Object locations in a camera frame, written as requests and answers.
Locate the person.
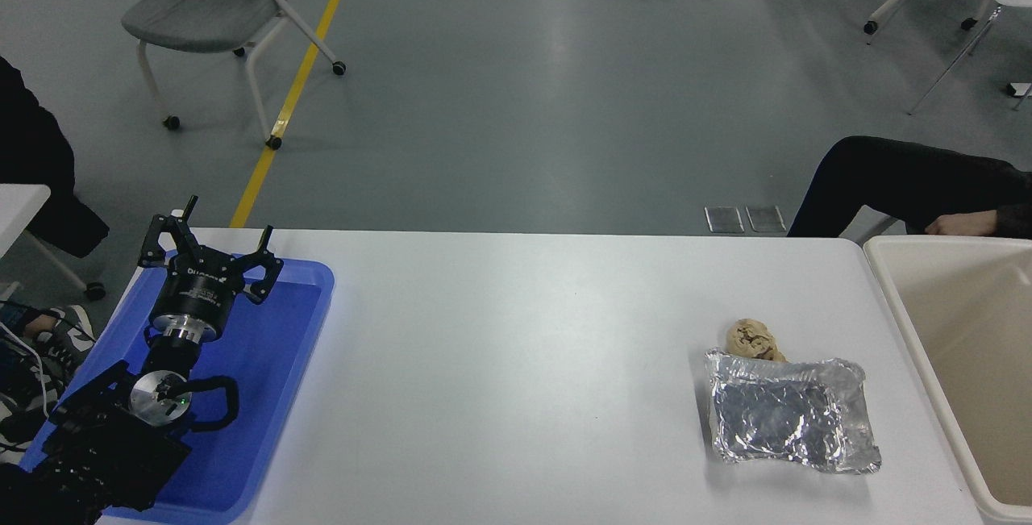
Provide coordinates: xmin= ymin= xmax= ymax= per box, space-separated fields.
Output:
xmin=0 ymin=57 xmax=110 ymax=259
xmin=786 ymin=135 xmax=1032 ymax=240

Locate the crumpled silver foil tray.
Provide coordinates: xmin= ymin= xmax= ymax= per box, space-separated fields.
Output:
xmin=704 ymin=348 xmax=884 ymax=476

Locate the blue plastic tray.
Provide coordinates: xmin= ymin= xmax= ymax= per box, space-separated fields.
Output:
xmin=20 ymin=257 xmax=335 ymax=524

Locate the grey chair with casters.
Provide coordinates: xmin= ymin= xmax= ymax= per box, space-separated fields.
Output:
xmin=121 ymin=0 xmax=347 ymax=150

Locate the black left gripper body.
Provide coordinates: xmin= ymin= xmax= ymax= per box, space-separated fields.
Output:
xmin=154 ymin=255 xmax=248 ymax=326

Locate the metal floor plate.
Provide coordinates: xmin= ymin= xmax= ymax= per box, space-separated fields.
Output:
xmin=705 ymin=206 xmax=745 ymax=234
xmin=746 ymin=205 xmax=788 ymax=233

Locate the large pale bin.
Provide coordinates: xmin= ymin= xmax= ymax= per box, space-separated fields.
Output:
xmin=863 ymin=235 xmax=1032 ymax=525

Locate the person's hand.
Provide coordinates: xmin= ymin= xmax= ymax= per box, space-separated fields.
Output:
xmin=925 ymin=212 xmax=1001 ymax=238

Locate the small white table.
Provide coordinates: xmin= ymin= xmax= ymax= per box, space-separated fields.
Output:
xmin=0 ymin=183 xmax=107 ymax=301

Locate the person's shoe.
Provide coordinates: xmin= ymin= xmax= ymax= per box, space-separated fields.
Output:
xmin=0 ymin=364 xmax=77 ymax=461
xmin=40 ymin=304 xmax=98 ymax=365

